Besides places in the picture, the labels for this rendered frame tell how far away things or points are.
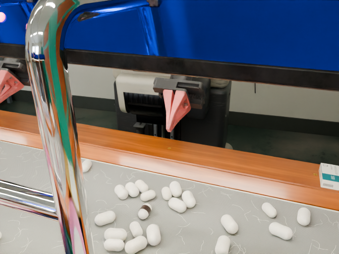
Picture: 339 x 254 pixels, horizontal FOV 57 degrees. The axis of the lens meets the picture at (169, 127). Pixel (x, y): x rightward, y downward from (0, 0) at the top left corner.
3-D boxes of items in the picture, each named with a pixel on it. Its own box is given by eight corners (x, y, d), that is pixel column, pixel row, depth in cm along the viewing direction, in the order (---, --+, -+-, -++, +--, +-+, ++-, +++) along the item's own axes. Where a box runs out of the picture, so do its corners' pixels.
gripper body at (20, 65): (18, 69, 73) (31, 44, 76) (-15, 65, 76) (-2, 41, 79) (35, 84, 79) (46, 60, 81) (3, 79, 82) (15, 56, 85)
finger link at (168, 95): (188, 126, 57) (200, 83, 61) (152, 121, 60) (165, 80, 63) (194, 141, 63) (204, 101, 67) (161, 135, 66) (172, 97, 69)
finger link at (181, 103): (176, 125, 58) (188, 82, 62) (140, 119, 60) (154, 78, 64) (182, 139, 64) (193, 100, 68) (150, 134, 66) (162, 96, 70)
